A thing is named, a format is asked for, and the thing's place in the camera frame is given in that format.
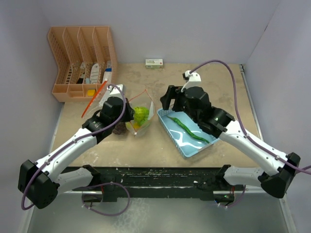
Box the clear orange-zip bag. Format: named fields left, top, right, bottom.
left=81, top=81, right=129, bottom=135

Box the red grape bunch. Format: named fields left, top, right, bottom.
left=112, top=122, right=127, bottom=135

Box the green chili pepper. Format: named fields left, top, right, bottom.
left=167, top=116, right=210, bottom=144

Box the green bumpy fruit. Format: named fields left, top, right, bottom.
left=134, top=107, right=149, bottom=126

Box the yellow banana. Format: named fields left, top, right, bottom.
left=130, top=122, right=140, bottom=130

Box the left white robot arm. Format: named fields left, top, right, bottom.
left=17, top=96, right=134, bottom=211

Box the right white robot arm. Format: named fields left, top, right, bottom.
left=160, top=85, right=300, bottom=199

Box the yellow block in organizer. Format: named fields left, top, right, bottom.
left=86, top=89, right=96, bottom=97

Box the blue white box in organizer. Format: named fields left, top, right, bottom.
left=102, top=61, right=112, bottom=83

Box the small white green box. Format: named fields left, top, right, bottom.
left=145, top=58, right=163, bottom=69

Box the light blue plastic basket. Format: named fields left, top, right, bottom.
left=157, top=108, right=219, bottom=158

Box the white tube in organizer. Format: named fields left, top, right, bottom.
left=89, top=63, right=100, bottom=84

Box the orange desk file organizer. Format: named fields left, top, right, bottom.
left=48, top=26, right=118, bottom=102

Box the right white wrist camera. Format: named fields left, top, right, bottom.
left=181, top=70, right=201, bottom=92

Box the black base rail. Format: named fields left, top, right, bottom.
left=75, top=165, right=243, bottom=203

